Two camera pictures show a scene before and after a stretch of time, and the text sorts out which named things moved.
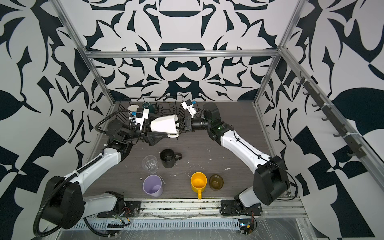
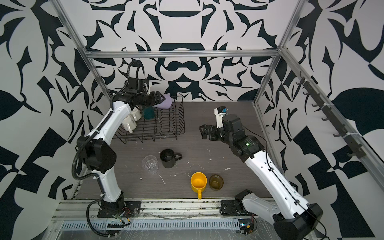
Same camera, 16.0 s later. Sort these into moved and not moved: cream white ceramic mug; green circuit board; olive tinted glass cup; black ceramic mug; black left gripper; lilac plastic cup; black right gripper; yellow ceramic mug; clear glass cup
Moved: black right gripper; black left gripper; cream white ceramic mug; lilac plastic cup
Not moved: clear glass cup; black ceramic mug; green circuit board; olive tinted glass cup; yellow ceramic mug
